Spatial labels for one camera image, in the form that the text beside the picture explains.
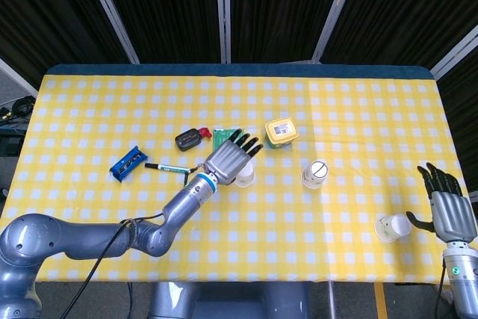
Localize green tub with yellow lid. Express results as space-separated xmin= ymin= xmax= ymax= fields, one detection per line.
xmin=264 ymin=117 xmax=299 ymax=150

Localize black bottle with red cap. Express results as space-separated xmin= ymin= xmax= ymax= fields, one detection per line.
xmin=174 ymin=126 xmax=211 ymax=153

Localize white floral paper cup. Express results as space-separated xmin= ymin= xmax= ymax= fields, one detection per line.
xmin=374 ymin=214 xmax=412 ymax=244
xmin=234 ymin=160 xmax=256 ymax=188

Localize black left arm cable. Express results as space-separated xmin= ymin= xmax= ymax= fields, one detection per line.
xmin=63 ymin=212 xmax=165 ymax=319

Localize white bottle with cap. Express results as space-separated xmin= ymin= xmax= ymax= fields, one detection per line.
xmin=300 ymin=160 xmax=330 ymax=191

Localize green circuit board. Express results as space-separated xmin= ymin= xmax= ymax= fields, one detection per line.
xmin=212 ymin=128 xmax=242 ymax=156

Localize black coiled floor cables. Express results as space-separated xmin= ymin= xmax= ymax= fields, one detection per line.
xmin=0 ymin=96 xmax=37 ymax=122

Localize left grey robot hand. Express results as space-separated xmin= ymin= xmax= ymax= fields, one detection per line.
xmin=204 ymin=128 xmax=264 ymax=187

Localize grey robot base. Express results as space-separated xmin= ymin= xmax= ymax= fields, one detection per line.
xmin=148 ymin=281 xmax=311 ymax=319

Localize white partition post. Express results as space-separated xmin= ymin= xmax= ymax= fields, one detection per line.
xmin=0 ymin=58 xmax=38 ymax=98
xmin=429 ymin=23 xmax=478 ymax=81
xmin=214 ymin=0 xmax=232 ymax=64
xmin=80 ymin=0 xmax=140 ymax=65
xmin=311 ymin=0 xmax=363 ymax=64

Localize blue-edged table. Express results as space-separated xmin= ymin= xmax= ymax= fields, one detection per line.
xmin=44 ymin=64 xmax=438 ymax=81

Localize dark ribbed partition panel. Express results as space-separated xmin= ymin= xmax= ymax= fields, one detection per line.
xmin=229 ymin=0 xmax=354 ymax=64
xmin=93 ymin=0 xmax=225 ymax=65
xmin=436 ymin=34 xmax=478 ymax=193
xmin=323 ymin=0 xmax=478 ymax=73
xmin=0 ymin=0 xmax=131 ymax=88

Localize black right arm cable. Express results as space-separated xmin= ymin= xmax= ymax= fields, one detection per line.
xmin=434 ymin=255 xmax=446 ymax=319

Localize white green marker pen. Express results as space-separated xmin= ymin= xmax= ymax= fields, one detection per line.
xmin=144 ymin=162 xmax=192 ymax=175

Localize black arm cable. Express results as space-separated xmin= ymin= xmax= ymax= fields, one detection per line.
xmin=63 ymin=212 xmax=165 ymax=319
xmin=434 ymin=255 xmax=446 ymax=319

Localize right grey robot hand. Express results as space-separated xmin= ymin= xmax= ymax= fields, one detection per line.
xmin=406 ymin=162 xmax=478 ymax=244

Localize yellow white checkered tablecloth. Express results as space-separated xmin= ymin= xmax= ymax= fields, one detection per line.
xmin=0 ymin=74 xmax=474 ymax=283

